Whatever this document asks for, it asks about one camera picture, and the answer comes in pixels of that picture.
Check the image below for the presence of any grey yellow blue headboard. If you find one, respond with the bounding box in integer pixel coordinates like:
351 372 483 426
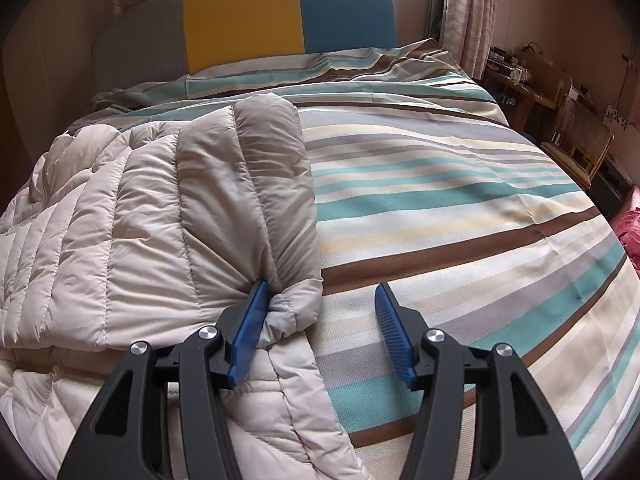
92 0 398 102

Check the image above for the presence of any beige down jacket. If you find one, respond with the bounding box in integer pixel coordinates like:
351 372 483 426
0 94 373 480

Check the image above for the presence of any wooden desk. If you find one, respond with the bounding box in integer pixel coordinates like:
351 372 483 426
482 50 576 132

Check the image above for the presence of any wooden chair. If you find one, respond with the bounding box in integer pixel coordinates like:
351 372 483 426
540 94 615 187

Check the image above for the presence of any pink cloth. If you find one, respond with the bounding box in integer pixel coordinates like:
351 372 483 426
612 185 640 272

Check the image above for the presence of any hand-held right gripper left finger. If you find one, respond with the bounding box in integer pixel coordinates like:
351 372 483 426
57 280 273 480

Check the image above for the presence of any wooden wardrobe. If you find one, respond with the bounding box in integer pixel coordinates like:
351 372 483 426
0 55 36 201

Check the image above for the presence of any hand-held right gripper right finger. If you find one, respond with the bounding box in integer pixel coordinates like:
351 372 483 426
374 282 583 480

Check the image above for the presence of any striped duvet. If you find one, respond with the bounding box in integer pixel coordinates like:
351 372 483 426
65 37 637 480

